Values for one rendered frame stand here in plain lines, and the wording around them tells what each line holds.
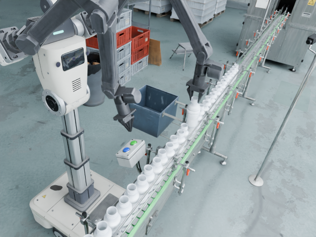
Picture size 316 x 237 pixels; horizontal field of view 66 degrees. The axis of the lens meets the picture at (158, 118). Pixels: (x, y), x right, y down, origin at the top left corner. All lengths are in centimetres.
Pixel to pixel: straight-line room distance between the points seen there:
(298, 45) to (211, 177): 372
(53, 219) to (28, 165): 92
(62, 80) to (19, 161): 172
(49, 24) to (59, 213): 145
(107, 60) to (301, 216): 232
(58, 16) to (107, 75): 27
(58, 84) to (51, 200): 109
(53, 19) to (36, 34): 12
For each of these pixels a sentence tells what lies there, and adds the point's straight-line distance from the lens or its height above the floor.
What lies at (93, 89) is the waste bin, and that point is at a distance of 331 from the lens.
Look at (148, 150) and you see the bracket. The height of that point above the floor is 108.
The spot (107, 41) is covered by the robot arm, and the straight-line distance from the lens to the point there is 83.
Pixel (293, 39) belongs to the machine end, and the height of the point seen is 61.
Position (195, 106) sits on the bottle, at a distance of 123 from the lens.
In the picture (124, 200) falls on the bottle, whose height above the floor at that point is 114.
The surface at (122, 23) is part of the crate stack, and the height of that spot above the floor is 98.
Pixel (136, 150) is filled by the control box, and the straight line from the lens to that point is 116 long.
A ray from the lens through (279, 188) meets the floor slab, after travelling 286.
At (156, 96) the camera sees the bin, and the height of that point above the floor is 88.
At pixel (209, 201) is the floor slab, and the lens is 245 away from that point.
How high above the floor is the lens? 192
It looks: 36 degrees down
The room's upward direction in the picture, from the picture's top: 6 degrees clockwise
